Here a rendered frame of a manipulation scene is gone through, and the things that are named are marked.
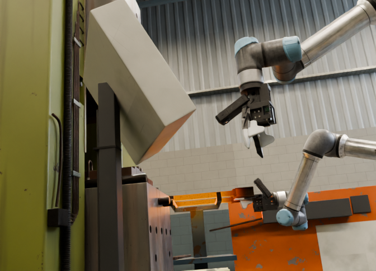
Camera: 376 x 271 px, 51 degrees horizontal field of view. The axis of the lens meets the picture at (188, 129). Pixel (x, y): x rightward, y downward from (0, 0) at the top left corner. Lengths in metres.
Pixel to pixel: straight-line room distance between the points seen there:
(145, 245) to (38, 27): 0.74
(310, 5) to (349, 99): 2.65
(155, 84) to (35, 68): 0.53
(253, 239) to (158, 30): 7.15
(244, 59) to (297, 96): 8.51
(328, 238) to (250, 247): 0.91
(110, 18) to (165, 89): 0.18
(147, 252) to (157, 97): 0.64
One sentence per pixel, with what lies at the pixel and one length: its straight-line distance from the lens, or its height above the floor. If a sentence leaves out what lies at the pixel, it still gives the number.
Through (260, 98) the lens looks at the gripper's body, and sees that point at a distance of 1.15.
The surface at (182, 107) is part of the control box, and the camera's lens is 0.77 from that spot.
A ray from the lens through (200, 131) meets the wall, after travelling 9.46.
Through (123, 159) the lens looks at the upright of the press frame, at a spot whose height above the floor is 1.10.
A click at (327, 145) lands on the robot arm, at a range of 1.90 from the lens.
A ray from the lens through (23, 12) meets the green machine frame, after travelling 1.34.
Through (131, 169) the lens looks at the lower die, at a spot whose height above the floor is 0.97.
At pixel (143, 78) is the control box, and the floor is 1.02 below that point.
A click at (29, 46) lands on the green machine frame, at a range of 1.27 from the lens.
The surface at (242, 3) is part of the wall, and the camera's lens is 10.84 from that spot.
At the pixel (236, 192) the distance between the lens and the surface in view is 1.78.
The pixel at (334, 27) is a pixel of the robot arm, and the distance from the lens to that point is 1.35.
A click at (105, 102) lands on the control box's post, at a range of 0.92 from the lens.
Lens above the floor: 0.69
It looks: 17 degrees up
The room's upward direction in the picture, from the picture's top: 5 degrees counter-clockwise
